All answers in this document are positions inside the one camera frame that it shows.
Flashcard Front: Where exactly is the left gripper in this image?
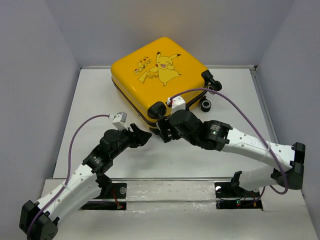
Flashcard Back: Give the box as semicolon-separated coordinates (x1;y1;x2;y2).
110;123;152;159

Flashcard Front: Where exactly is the yellow hard-shell suitcase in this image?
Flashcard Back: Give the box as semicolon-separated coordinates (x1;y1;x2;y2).
110;37;222;134

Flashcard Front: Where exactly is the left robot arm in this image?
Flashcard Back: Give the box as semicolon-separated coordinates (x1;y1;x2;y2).
19;123;152;240

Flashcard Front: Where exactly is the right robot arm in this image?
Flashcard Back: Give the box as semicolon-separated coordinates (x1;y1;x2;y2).
157;109;306;196

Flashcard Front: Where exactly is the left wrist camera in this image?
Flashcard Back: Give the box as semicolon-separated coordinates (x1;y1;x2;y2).
112;111;128;131

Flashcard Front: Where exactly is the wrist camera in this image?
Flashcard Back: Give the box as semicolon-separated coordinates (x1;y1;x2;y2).
166;96;186;115
112;111;128;131

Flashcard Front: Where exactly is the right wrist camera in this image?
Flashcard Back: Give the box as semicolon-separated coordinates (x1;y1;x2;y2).
166;96;186;115

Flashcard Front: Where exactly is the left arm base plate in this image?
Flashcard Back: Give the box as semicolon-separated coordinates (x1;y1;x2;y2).
80;182;127;211

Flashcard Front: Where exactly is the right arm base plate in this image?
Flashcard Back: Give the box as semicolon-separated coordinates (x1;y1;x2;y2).
214;181;263;210

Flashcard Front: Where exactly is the aluminium table rail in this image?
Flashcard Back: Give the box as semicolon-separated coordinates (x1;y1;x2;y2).
249;65;279;144

